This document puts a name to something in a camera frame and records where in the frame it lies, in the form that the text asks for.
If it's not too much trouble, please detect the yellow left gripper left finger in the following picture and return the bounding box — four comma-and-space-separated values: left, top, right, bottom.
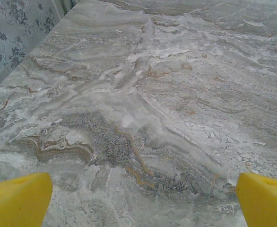
0, 172, 53, 227

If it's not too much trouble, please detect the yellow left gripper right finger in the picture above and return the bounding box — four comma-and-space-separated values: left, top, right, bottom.
236, 172, 277, 227

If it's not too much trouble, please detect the aluminium frame post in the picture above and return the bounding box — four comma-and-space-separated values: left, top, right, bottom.
52, 0, 79, 18

